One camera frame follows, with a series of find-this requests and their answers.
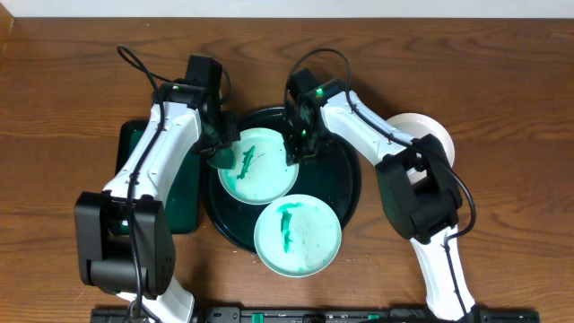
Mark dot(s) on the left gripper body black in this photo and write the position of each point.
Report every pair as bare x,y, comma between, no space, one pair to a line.
220,146

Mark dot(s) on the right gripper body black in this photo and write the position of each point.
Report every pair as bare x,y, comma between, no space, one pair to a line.
308,143

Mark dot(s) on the green scrub sponge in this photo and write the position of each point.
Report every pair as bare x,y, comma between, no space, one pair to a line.
223,159

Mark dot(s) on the pale green plate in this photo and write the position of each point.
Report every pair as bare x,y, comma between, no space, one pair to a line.
261,173
297,235

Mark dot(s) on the white plate with green smear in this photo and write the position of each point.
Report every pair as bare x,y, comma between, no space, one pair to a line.
419,125

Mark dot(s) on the pale green plate front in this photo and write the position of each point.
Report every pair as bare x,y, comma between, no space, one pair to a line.
297,235

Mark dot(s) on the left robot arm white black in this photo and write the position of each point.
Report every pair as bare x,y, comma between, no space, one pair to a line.
123,237

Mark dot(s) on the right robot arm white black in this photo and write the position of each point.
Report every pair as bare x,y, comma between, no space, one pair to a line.
419,191

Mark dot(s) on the dark green rectangular tray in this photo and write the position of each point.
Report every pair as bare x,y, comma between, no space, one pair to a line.
182,205

